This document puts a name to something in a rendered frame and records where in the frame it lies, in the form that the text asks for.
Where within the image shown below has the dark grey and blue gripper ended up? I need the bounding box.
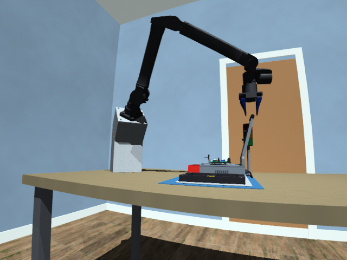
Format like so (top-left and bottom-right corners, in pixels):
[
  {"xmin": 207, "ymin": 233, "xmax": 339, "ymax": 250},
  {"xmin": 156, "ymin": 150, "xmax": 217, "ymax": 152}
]
[{"xmin": 239, "ymin": 81, "xmax": 263, "ymax": 116}]

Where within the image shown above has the red bin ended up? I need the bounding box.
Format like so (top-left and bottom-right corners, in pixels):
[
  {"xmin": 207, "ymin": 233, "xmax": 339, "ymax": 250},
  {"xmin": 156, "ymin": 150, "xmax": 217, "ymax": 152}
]
[{"xmin": 188, "ymin": 164, "xmax": 200, "ymax": 172}]

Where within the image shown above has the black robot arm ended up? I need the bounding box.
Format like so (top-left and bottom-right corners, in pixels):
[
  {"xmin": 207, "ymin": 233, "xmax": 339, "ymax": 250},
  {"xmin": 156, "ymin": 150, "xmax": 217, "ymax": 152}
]
[{"xmin": 119, "ymin": 16, "xmax": 272, "ymax": 121}]

